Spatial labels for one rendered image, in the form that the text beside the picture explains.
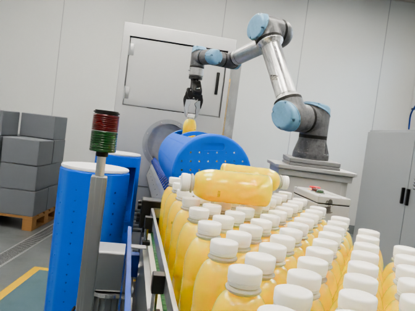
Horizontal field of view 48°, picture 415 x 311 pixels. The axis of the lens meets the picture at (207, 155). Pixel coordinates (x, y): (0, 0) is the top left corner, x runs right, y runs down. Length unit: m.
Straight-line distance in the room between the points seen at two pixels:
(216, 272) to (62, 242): 1.36
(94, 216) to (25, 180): 3.94
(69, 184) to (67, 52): 5.32
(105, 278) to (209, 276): 0.81
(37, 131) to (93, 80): 1.81
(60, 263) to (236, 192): 1.13
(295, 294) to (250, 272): 0.07
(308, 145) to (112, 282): 0.96
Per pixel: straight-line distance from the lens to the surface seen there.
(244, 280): 0.52
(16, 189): 5.13
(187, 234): 0.87
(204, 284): 0.65
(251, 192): 0.98
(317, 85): 6.89
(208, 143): 1.63
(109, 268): 1.41
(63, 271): 1.97
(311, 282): 0.55
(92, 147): 1.14
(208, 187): 0.96
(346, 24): 7.12
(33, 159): 5.02
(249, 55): 2.29
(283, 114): 1.83
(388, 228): 3.96
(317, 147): 1.93
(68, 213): 1.91
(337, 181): 1.88
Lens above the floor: 1.24
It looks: 3 degrees down
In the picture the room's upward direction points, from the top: 7 degrees clockwise
